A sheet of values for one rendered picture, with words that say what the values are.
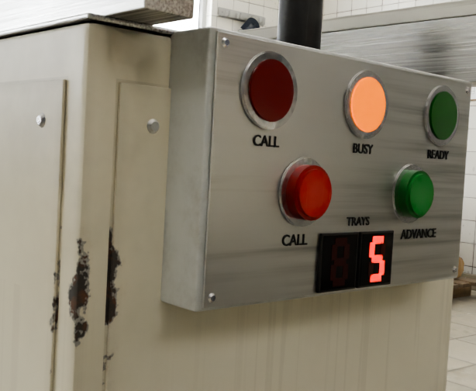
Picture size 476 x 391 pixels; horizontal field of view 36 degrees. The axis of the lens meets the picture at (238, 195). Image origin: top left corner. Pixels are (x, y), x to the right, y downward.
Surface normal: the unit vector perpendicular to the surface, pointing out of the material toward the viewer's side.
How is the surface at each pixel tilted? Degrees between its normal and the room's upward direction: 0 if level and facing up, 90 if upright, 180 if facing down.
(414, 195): 90
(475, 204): 90
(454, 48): 90
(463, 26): 90
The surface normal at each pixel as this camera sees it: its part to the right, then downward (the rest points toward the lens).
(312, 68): 0.67, 0.07
